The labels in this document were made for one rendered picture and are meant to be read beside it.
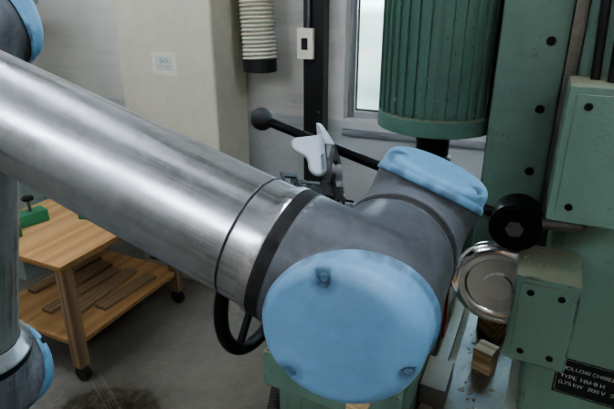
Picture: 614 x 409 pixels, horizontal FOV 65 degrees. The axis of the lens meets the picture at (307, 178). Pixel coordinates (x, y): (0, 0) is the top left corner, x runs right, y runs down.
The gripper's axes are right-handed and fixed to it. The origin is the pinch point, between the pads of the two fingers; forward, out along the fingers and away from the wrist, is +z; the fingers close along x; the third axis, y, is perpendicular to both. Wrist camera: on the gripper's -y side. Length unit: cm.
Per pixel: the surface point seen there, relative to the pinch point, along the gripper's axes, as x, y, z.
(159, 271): 124, 15, 124
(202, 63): 29, 7, 148
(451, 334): 25.7, -31.1, -8.8
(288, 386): 26.8, 1.1, -17.7
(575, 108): -22.1, -17.4, -23.7
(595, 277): -1.6, -31.8, -25.3
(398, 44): -20.7, -7.8, -0.1
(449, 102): -15.5, -14.6, -6.3
